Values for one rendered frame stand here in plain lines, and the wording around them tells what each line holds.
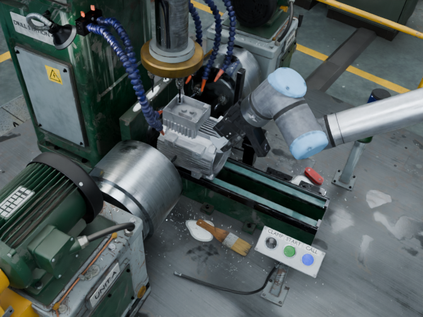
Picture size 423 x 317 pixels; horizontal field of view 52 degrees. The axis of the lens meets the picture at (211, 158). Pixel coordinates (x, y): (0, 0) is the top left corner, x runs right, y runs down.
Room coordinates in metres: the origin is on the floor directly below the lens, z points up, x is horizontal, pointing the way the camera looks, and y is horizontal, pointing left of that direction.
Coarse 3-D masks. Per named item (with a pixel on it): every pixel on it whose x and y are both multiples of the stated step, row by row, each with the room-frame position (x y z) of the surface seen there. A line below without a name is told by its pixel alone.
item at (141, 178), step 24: (120, 144) 0.86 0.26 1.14; (144, 144) 0.85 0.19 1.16; (96, 168) 0.76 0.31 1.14; (120, 168) 0.75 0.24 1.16; (144, 168) 0.77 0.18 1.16; (168, 168) 0.80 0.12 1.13; (120, 192) 0.68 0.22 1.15; (144, 192) 0.70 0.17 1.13; (168, 192) 0.74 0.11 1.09; (144, 216) 0.66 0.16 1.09; (144, 240) 0.67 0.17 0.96
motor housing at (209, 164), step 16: (208, 128) 1.00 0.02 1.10; (160, 144) 0.98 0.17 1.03; (176, 144) 0.96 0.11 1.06; (192, 144) 0.96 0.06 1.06; (208, 144) 0.96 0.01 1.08; (176, 160) 0.96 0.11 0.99; (192, 160) 0.93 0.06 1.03; (208, 160) 0.91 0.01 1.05; (224, 160) 1.02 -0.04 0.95; (208, 176) 0.91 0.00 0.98
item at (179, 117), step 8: (176, 96) 1.10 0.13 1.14; (184, 96) 1.10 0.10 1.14; (168, 104) 1.05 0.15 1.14; (176, 104) 1.09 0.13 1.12; (184, 104) 1.09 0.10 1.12; (192, 104) 1.09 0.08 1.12; (200, 104) 1.08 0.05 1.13; (208, 104) 1.07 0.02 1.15; (168, 112) 1.02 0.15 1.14; (176, 112) 1.05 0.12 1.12; (184, 112) 1.04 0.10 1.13; (192, 112) 1.04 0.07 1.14; (200, 112) 1.06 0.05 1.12; (208, 112) 1.05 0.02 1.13; (168, 120) 1.01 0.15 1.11; (176, 120) 1.00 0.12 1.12; (184, 120) 0.99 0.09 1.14; (192, 120) 0.99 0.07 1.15; (200, 120) 1.00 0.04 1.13; (168, 128) 1.01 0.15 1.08; (176, 128) 1.00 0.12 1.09; (184, 128) 0.99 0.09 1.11; (192, 128) 0.98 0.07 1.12; (192, 136) 0.98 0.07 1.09
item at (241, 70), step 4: (240, 68) 1.13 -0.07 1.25; (240, 72) 1.11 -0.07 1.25; (244, 72) 1.12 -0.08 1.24; (236, 76) 1.11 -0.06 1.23; (240, 76) 1.11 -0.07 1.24; (244, 76) 1.12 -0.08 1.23; (236, 80) 1.11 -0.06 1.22; (240, 80) 1.10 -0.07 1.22; (244, 80) 1.13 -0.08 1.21; (236, 84) 1.11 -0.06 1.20; (240, 84) 1.10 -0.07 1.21; (236, 88) 1.11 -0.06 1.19; (240, 88) 1.11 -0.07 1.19; (236, 92) 1.11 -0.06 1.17; (240, 92) 1.11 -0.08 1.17; (236, 96) 1.11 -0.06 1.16; (240, 96) 1.12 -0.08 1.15; (236, 100) 1.11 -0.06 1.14
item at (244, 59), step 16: (224, 48) 1.37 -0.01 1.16; (240, 48) 1.38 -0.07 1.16; (240, 64) 1.30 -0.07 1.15; (256, 64) 1.35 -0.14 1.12; (208, 80) 1.25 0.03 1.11; (224, 80) 1.23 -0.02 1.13; (256, 80) 1.31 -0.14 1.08; (192, 96) 1.20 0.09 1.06; (208, 96) 1.24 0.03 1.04; (224, 96) 1.21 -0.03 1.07; (224, 112) 1.22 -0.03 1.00
